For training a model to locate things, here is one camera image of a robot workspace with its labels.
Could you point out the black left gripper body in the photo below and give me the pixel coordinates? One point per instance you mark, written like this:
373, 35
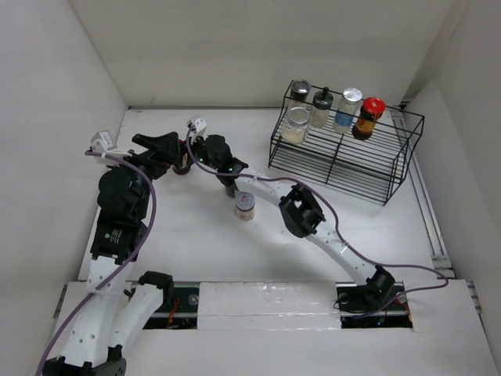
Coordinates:
155, 164

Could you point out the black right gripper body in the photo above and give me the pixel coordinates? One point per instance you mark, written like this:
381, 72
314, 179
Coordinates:
200, 153

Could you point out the small red-cap brown bottle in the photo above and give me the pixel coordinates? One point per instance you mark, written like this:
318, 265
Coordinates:
183, 166

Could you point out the grey-lid dark sauce jar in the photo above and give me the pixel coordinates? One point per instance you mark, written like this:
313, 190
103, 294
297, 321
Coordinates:
231, 191

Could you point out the silver-lid white powder jar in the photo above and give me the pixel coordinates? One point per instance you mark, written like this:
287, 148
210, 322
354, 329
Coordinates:
295, 126

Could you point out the black-pump-lid spice jar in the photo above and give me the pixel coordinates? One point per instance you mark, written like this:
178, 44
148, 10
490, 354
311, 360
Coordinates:
320, 110

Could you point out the silver-lid blue-label jar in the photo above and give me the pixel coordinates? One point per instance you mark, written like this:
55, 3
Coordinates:
346, 109

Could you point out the red-lid brown sauce bottle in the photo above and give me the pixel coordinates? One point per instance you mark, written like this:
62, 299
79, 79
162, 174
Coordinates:
370, 112

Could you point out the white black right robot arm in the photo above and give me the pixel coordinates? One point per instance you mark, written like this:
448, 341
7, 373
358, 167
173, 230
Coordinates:
301, 213

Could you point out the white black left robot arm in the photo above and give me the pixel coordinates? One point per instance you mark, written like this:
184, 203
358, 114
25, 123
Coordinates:
96, 338

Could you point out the grey-lid reddish sauce jar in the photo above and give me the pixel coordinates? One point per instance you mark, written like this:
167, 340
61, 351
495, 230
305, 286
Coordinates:
244, 205

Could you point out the glass-lid spice jar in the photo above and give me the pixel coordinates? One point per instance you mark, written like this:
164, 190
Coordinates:
299, 91

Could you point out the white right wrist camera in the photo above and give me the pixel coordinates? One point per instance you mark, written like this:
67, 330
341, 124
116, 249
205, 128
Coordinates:
197, 127

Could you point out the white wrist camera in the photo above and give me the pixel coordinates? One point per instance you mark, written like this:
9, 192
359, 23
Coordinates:
197, 127
102, 143

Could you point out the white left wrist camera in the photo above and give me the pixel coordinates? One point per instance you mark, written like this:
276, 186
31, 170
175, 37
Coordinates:
102, 143

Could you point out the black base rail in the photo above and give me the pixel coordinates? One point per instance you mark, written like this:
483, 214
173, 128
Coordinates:
272, 306

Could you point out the black wire shelf rack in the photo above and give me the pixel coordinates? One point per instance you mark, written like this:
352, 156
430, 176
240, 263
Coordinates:
373, 169

